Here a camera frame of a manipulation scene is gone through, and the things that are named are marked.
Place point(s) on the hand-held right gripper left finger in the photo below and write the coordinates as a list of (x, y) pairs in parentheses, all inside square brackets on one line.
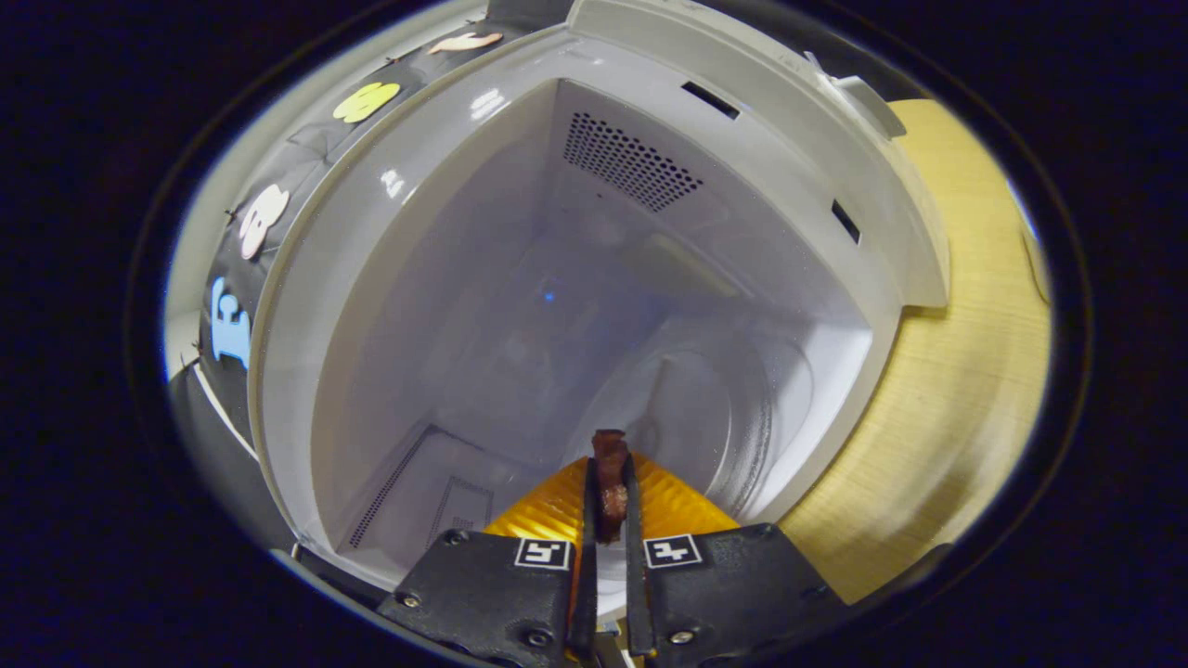
[(492, 594)]

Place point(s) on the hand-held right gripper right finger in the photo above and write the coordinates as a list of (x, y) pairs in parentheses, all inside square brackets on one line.
[(733, 584)]

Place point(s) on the brown chicken drumstick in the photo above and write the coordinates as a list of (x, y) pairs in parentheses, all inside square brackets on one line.
[(611, 473)]

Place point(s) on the white microwave oven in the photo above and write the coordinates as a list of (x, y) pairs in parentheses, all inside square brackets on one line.
[(464, 278)]

